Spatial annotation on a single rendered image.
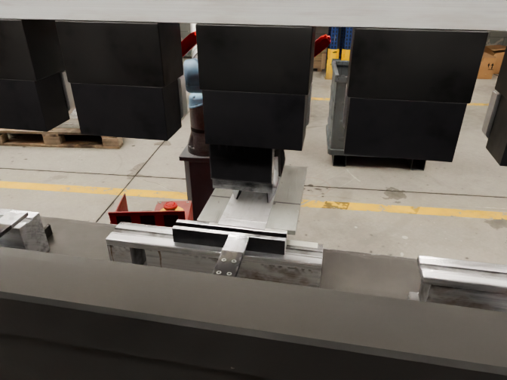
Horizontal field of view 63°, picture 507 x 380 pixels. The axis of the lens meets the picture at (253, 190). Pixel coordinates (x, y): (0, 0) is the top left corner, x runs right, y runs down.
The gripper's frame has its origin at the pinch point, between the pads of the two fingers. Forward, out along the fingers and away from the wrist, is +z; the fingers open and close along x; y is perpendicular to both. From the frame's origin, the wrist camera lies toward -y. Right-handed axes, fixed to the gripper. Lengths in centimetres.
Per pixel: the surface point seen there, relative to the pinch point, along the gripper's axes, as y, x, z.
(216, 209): 3.5, -6.0, 4.0
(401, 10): 33.9, 20.7, -17.4
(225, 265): 16.1, 0.3, 14.0
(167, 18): 33.5, -7.9, -15.9
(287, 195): -2.6, 6.2, -1.2
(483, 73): -495, 204, -295
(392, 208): -200, 55, -37
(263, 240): 8.9, 4.5, 9.0
